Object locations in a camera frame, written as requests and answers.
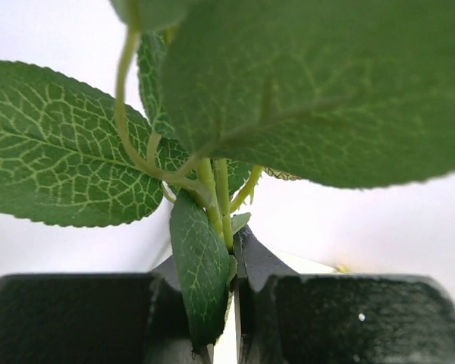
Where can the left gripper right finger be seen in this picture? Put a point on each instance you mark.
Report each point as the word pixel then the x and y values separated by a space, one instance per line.
pixel 258 268

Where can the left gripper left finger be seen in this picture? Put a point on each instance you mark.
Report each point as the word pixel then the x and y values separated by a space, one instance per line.
pixel 169 333

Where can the peach rose stem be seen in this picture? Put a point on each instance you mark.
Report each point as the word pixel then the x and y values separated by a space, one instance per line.
pixel 346 94

